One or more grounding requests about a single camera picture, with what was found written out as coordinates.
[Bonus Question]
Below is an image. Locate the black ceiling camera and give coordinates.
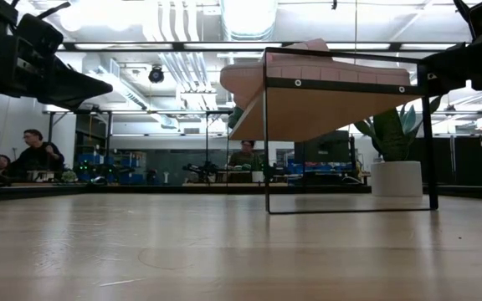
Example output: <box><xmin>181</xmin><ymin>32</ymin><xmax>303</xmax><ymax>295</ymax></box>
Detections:
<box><xmin>147</xmin><ymin>64</ymin><xmax>166</xmax><ymax>84</ymax></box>

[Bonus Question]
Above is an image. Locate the green plant in white pot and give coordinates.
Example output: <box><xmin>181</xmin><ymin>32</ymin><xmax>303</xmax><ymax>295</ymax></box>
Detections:
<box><xmin>352</xmin><ymin>94</ymin><xmax>444</xmax><ymax>198</ymax></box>

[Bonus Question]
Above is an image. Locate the black background screen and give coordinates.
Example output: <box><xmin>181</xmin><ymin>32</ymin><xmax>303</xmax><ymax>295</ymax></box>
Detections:
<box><xmin>294</xmin><ymin>130</ymin><xmax>351</xmax><ymax>165</ymax></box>

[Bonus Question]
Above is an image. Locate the pink rubber slide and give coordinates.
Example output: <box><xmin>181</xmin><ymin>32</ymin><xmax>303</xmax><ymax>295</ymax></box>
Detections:
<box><xmin>219</xmin><ymin>38</ymin><xmax>412</xmax><ymax>110</ymax></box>

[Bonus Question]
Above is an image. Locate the black aluminium rig frame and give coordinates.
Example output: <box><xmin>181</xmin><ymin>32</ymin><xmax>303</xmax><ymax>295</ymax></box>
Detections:
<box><xmin>0</xmin><ymin>182</ymin><xmax>482</xmax><ymax>204</ymax></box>

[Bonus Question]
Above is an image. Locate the wooden shelf with black frame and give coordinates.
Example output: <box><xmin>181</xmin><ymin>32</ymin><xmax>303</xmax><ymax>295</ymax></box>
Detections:
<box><xmin>227</xmin><ymin>46</ymin><xmax>440</xmax><ymax>216</ymax></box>

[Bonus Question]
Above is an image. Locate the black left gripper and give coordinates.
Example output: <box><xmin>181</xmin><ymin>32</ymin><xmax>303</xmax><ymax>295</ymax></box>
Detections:
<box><xmin>0</xmin><ymin>0</ymin><xmax>114</xmax><ymax>112</ymax></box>

